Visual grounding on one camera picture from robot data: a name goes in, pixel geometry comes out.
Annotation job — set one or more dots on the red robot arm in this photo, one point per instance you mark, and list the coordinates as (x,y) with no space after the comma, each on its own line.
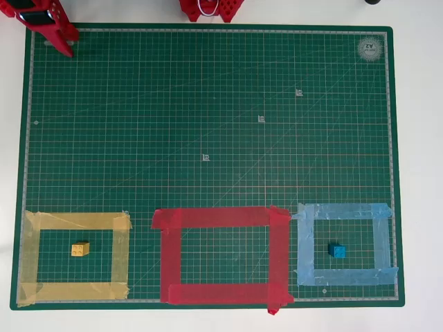
(230,8)

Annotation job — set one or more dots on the yellow toy brick cube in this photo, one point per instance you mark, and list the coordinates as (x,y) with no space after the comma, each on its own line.
(79,249)

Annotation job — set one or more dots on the yellow tape square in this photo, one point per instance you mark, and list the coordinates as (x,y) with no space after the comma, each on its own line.
(72,290)

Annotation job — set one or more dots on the red tape square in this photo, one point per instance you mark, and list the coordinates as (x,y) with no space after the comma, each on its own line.
(221,294)

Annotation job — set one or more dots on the blue toy brick cube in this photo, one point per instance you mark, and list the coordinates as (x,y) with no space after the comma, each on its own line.
(337,251)

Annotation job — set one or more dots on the blue tape square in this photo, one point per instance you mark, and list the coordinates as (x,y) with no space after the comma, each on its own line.
(346,276)

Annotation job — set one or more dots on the green cutting mat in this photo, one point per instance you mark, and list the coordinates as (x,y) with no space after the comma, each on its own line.
(221,138)

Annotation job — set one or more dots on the black round knob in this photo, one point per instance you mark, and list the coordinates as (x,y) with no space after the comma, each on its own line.
(372,2)

